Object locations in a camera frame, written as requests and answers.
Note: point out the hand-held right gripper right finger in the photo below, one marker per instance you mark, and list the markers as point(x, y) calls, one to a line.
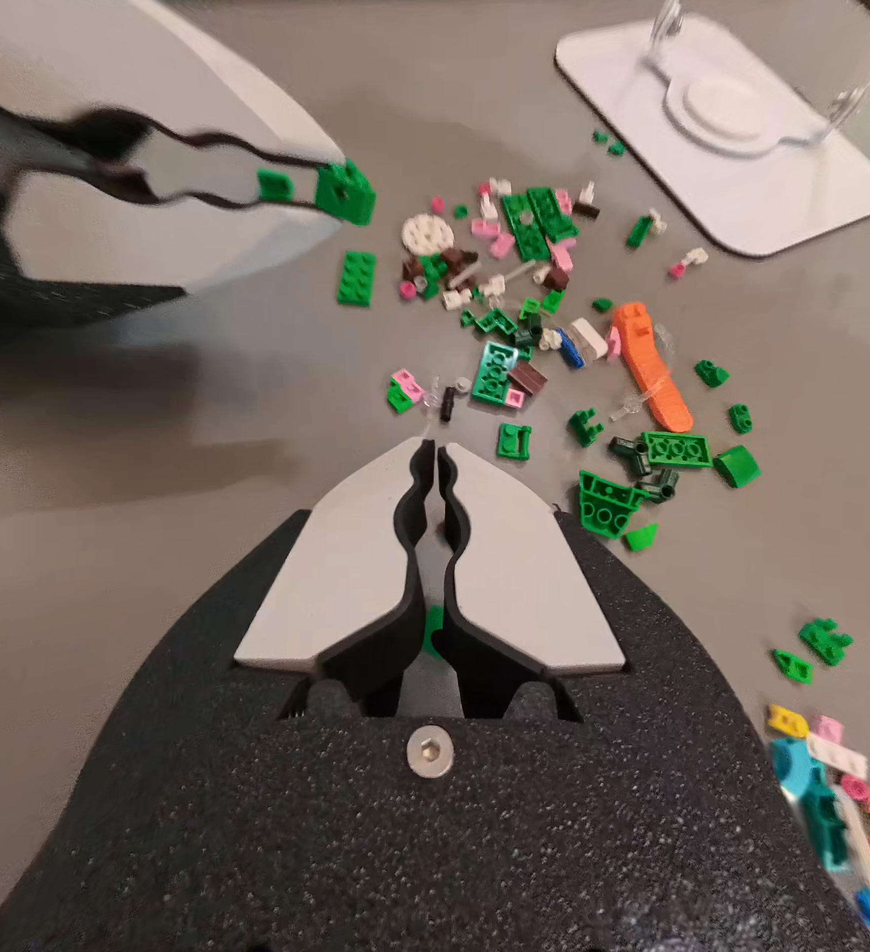
point(531, 595)

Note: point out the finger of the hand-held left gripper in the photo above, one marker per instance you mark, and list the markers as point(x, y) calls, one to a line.
point(145, 59)
point(145, 238)

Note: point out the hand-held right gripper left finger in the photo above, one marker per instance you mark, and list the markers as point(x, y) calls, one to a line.
point(330, 587)

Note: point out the green square toy brick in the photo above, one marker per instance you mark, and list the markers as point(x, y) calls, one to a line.
point(345, 195)

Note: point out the pile of colourful toy bricks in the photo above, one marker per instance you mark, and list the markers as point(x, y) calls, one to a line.
point(836, 811)

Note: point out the orange brick separator tool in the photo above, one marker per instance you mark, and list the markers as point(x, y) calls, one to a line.
point(650, 364)

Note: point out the scatter of green toy bricks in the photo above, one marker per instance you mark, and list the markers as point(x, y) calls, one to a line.
point(531, 223)

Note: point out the white acrylic stand base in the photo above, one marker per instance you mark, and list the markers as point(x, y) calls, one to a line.
point(739, 171)

